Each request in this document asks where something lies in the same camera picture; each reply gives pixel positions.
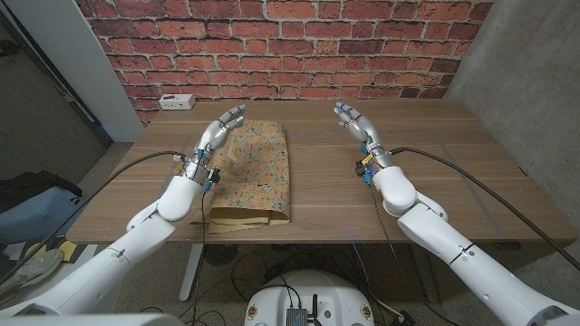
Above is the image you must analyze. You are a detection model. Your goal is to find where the white power strip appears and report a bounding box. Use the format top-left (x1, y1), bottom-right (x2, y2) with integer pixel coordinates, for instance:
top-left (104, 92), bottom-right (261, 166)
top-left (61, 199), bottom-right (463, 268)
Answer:
top-left (158, 93), bottom-right (197, 111)

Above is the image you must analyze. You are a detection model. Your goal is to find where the black cloth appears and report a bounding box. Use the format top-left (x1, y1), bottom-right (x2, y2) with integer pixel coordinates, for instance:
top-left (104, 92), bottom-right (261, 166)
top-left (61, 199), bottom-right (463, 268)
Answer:
top-left (0, 170), bottom-right (84, 214)

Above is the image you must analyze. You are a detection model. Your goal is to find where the white sneaker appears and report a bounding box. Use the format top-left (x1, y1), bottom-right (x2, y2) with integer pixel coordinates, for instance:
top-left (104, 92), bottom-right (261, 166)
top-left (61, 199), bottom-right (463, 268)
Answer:
top-left (0, 248), bottom-right (64, 295)

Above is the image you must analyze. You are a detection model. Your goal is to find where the small grey electronics box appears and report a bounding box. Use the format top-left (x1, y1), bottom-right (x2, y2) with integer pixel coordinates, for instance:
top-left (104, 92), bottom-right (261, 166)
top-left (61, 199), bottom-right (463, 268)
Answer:
top-left (285, 307), bottom-right (310, 326)

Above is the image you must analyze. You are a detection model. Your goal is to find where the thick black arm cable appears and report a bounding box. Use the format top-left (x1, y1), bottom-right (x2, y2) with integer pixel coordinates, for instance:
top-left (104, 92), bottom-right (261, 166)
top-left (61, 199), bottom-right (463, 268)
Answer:
top-left (0, 150), bottom-right (187, 284)
top-left (389, 146), bottom-right (580, 272)

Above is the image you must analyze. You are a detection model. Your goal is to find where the yellow and black pad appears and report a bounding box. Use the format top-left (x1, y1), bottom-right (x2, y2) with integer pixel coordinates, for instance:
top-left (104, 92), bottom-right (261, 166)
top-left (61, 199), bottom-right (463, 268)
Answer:
top-left (24, 239), bottom-right (81, 263)

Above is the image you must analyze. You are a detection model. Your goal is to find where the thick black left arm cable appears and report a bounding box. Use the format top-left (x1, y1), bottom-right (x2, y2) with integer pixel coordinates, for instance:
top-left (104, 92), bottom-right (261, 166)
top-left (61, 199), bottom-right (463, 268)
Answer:
top-left (0, 150), bottom-right (187, 284)

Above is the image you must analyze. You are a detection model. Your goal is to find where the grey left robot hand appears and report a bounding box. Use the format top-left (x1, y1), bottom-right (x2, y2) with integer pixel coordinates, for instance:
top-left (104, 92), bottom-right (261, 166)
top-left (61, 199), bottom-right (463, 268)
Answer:
top-left (174, 103), bottom-right (247, 187)

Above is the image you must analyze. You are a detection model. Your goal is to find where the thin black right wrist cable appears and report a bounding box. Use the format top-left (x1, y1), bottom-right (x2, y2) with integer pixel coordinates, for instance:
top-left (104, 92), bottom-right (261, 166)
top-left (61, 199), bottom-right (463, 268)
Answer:
top-left (367, 183), bottom-right (450, 326)

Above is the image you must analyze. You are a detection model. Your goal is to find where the grey table leg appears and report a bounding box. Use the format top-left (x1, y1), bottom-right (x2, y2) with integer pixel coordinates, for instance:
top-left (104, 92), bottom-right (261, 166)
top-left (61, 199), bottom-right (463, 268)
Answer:
top-left (410, 253), bottom-right (440, 303)

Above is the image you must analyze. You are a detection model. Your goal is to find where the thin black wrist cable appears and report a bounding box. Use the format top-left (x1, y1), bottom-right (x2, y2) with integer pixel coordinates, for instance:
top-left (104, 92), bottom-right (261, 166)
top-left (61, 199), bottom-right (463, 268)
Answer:
top-left (192, 189), bottom-right (208, 326)
top-left (367, 183), bottom-right (450, 326)

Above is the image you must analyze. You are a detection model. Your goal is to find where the white table leg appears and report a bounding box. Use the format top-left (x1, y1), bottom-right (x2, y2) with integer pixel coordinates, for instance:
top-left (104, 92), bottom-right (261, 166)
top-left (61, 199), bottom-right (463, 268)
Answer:
top-left (179, 244), bottom-right (205, 303)

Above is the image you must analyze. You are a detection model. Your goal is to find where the thin black left wrist cable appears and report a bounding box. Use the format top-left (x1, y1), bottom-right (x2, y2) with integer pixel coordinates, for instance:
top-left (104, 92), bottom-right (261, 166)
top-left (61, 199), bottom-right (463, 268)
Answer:
top-left (192, 189), bottom-right (208, 326)

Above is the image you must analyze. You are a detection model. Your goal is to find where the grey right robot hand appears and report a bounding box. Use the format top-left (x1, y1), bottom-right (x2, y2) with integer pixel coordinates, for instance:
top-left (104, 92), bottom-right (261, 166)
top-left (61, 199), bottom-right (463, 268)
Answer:
top-left (333, 101), bottom-right (394, 185)

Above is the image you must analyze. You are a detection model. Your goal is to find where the white robot torso base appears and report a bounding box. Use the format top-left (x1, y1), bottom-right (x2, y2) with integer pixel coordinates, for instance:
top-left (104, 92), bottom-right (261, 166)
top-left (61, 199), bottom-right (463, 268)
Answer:
top-left (244, 270), bottom-right (376, 326)

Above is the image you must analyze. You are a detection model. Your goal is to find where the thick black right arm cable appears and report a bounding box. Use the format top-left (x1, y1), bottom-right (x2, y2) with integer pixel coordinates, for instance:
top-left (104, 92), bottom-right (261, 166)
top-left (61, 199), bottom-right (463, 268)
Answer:
top-left (389, 146), bottom-right (580, 272)

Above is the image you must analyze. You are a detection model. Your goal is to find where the brown gridded floral wrapping paper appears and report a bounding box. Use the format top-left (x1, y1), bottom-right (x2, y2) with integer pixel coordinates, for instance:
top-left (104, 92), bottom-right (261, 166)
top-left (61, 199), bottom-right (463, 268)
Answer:
top-left (188, 118), bottom-right (292, 235)

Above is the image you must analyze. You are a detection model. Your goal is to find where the red brick printed backdrop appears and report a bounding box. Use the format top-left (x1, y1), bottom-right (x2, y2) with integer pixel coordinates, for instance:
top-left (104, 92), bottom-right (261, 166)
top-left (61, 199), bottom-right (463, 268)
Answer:
top-left (76, 0), bottom-right (494, 124)

